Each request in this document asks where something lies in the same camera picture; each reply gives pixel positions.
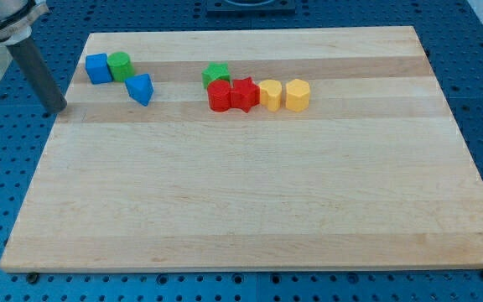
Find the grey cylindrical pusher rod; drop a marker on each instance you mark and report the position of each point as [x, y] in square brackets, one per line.
[32, 64]

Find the blue cube block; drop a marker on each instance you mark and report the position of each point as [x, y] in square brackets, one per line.
[97, 69]

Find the green cylinder block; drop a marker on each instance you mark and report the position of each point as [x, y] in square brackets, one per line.
[120, 66]

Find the blue triangle block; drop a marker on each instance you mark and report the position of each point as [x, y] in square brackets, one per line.
[140, 88]

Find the green star block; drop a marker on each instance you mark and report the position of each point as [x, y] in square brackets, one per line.
[215, 71]

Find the red cylinder block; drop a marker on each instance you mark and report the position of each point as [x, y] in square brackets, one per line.
[219, 95]

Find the red star block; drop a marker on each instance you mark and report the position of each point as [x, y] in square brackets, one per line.
[244, 94]

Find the yellow heart block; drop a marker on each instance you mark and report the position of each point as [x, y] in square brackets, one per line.
[271, 92]

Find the yellow hexagon block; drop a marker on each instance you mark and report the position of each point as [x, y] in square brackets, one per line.
[297, 95]

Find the light wooden board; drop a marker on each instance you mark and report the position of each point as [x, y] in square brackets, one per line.
[373, 175]

